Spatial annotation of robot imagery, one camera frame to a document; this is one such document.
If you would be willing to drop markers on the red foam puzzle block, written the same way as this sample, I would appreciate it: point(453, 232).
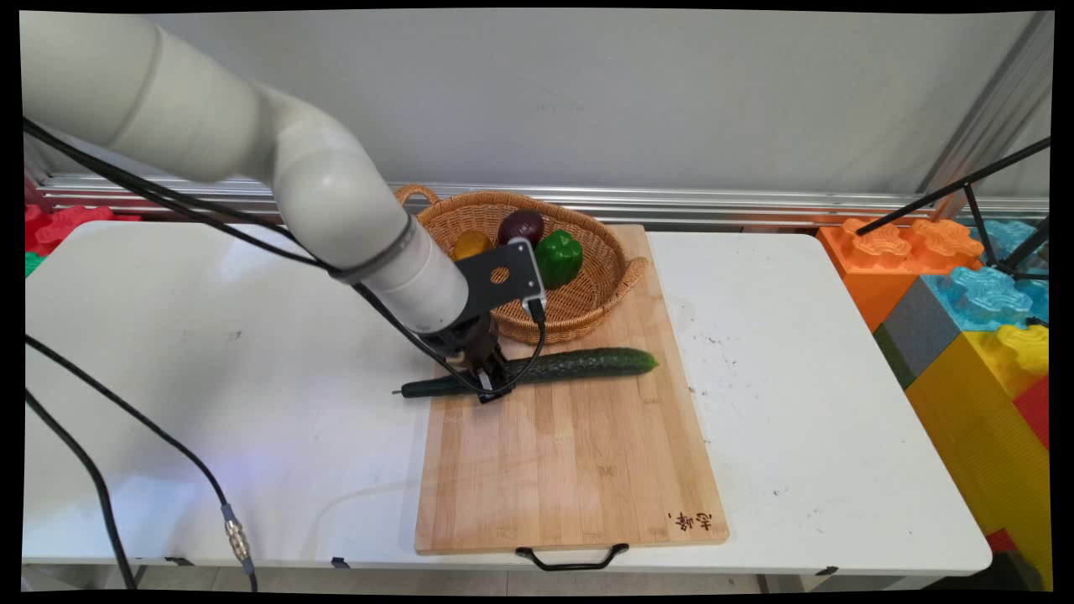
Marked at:
point(71, 220)

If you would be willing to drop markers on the long green cucumber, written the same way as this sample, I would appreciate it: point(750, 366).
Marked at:
point(587, 365)

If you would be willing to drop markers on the orange foam block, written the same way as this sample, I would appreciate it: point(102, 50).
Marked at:
point(873, 277)

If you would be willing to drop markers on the black tripod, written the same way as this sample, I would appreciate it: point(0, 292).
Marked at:
point(923, 200)

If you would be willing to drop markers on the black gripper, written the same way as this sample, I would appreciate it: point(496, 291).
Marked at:
point(466, 340)

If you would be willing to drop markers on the red foam block beside yellow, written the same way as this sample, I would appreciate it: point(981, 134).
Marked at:
point(1036, 411)

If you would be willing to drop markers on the green foam block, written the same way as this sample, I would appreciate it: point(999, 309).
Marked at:
point(33, 263)

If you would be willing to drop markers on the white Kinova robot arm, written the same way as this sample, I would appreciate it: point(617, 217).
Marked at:
point(336, 201)

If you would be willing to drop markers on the aluminium rail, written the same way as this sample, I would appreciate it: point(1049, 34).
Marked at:
point(755, 205)

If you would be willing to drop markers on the yellow fruit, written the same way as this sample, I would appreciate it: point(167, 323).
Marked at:
point(471, 245)

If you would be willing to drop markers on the purple onion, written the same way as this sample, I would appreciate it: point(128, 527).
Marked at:
point(522, 226)

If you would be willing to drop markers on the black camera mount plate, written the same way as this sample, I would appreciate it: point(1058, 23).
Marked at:
point(520, 268)

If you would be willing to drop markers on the gray foam block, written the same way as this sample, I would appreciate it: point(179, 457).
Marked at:
point(919, 331)

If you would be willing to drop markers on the woven wicker basket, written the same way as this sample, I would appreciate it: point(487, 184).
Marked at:
point(587, 302)

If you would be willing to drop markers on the blue foam block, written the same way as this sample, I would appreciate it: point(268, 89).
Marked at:
point(1007, 235)
point(982, 298)

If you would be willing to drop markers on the wooden cutting board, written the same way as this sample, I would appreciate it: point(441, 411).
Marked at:
point(570, 470)

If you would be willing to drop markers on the green bell pepper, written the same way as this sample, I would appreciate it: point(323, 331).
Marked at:
point(560, 258)

